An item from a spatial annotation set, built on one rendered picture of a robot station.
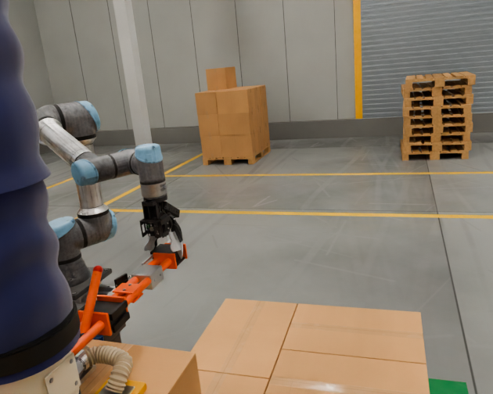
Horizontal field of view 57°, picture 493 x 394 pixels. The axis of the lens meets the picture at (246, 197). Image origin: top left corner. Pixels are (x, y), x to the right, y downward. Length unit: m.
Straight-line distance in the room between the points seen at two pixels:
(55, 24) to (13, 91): 12.76
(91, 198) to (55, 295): 0.93
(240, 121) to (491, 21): 5.24
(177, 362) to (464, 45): 9.66
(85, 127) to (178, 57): 9.99
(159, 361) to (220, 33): 10.31
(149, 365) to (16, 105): 0.70
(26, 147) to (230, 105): 7.57
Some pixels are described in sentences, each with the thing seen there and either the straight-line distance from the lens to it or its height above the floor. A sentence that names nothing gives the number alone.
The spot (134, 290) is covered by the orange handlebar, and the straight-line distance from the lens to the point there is 1.25.
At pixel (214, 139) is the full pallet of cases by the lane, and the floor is 0.48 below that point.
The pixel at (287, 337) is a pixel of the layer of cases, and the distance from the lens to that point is 2.19.
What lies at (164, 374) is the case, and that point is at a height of 1.07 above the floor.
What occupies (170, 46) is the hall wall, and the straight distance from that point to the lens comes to 11.74.
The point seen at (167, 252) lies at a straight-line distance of 1.42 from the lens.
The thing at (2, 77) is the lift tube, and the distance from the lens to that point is 0.81.
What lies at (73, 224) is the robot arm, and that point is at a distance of 1.77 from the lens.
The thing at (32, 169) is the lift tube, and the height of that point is 1.62.
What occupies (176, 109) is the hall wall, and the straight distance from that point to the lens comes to 11.79.
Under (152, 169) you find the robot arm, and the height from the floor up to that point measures 1.49.
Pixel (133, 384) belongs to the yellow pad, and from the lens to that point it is 1.14.
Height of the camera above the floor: 1.75
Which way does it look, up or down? 16 degrees down
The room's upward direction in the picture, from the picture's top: 5 degrees counter-clockwise
